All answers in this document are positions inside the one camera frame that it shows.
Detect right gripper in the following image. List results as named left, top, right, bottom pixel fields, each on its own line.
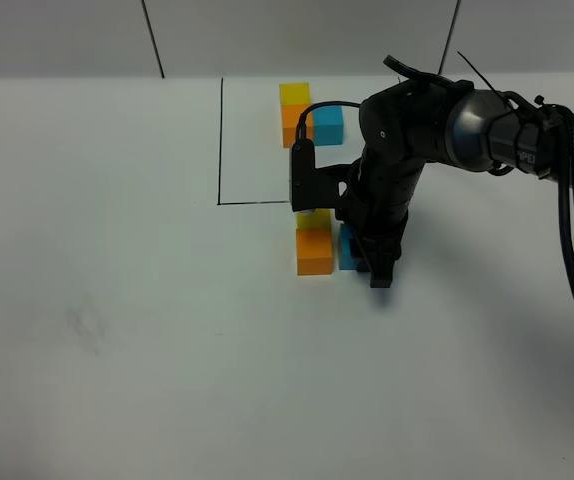
left=335, top=149, right=425, bottom=289

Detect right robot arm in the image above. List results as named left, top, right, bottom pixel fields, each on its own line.
left=339, top=57, right=574, bottom=288

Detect blue template block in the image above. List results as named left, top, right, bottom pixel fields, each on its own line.
left=313, top=105, right=345, bottom=146

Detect orange template block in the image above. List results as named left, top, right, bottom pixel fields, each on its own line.
left=281, top=104, right=314, bottom=148

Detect yellow template block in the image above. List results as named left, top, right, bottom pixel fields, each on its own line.
left=279, top=83, right=311, bottom=106

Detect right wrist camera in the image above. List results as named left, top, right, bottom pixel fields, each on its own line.
left=289, top=139, right=350, bottom=212

